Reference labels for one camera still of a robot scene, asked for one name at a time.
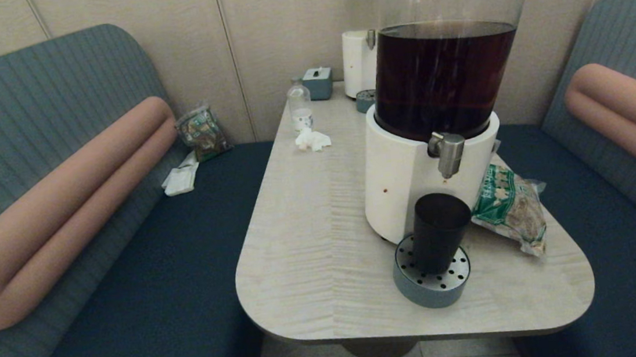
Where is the blue-grey tissue box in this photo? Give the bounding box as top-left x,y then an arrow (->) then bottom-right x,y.
301,66 -> 336,103

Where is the black plastic cup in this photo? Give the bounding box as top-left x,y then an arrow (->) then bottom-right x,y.
407,189 -> 478,276

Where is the round perforated drip tray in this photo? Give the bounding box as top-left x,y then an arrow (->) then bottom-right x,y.
389,228 -> 475,312

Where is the empty white drink dispenser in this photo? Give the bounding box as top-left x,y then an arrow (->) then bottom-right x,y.
336,0 -> 404,100

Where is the clear dark snack bag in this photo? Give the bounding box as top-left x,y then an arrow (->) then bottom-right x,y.
174,104 -> 233,165

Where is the white napkin pack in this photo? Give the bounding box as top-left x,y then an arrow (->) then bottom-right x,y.
159,152 -> 203,198

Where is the green snack bag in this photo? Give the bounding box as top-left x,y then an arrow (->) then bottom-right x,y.
466,157 -> 554,264

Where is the crumpled white tissue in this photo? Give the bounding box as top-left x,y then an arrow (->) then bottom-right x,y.
293,126 -> 333,155

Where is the clear plastic bottle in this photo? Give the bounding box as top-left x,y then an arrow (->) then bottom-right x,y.
286,77 -> 315,134

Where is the small round drip tray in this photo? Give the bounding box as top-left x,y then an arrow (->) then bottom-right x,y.
354,89 -> 380,115

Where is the large dark tea dispenser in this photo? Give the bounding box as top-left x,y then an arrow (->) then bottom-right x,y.
344,0 -> 569,248

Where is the pink bolster cushion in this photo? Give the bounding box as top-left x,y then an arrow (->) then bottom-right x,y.
0,95 -> 196,331
561,59 -> 636,210

